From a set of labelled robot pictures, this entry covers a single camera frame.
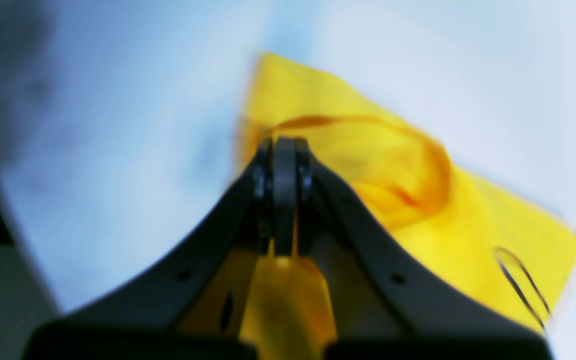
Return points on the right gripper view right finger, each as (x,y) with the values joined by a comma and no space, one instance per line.
(386,305)

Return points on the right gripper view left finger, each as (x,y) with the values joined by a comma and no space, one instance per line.
(188,305)

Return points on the orange T-shirt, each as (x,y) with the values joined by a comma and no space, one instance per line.
(485,241)

